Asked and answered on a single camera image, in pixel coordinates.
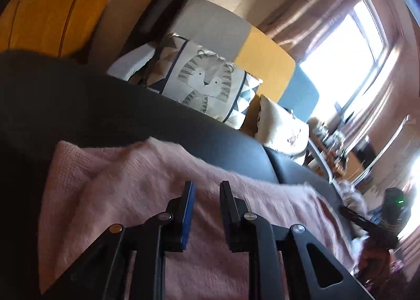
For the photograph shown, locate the pink knit sweater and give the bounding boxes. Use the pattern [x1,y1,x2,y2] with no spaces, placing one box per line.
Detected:
[38,138,355,299]

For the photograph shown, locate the person's right hand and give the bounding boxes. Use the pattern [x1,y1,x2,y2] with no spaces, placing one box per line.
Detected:
[357,248,391,285]

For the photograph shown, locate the cream fluffy blanket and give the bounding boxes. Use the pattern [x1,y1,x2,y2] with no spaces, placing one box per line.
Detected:
[333,180,368,218]

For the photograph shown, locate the cluttered wooden side table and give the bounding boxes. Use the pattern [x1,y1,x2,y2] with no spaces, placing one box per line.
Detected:
[308,117,364,181]

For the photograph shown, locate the cream embroidered cushion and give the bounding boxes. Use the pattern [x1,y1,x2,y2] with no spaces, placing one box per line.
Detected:
[254,95,309,161]

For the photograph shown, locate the black leather ottoman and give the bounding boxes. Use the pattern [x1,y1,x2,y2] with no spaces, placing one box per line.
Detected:
[1,50,341,299]

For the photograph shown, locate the tiger print cushion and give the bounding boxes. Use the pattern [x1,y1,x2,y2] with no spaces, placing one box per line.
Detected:
[139,34,263,129]

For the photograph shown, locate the grey yellow blue sofa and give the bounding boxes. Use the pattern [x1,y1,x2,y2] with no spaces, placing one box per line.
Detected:
[106,0,334,183]

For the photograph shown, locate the pink window curtain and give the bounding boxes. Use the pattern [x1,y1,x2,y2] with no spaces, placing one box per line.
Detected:
[258,0,420,255]

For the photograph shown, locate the dark rolled yoga mat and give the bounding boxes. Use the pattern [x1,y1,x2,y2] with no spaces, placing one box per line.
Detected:
[120,0,188,55]

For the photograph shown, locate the orange wooden cabinet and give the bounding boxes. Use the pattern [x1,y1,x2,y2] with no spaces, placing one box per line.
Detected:
[1,0,108,57]

